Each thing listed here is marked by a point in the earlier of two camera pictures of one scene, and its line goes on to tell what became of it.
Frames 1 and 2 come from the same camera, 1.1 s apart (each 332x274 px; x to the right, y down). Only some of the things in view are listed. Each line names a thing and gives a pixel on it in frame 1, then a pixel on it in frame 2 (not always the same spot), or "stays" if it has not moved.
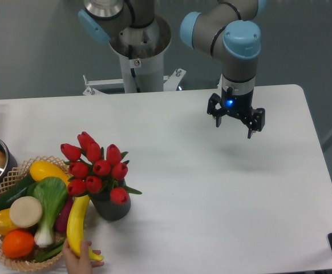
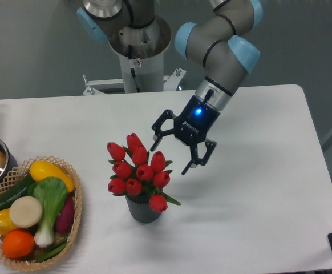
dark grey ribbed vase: (106, 209) → (139, 208)
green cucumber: (5, 200) stays
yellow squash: (42, 169) stays
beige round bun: (25, 212) stays
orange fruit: (18, 244) stays
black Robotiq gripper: (238, 105) → (194, 121)
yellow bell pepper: (1, 222) stays
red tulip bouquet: (92, 170) → (137, 172)
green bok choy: (52, 192) stays
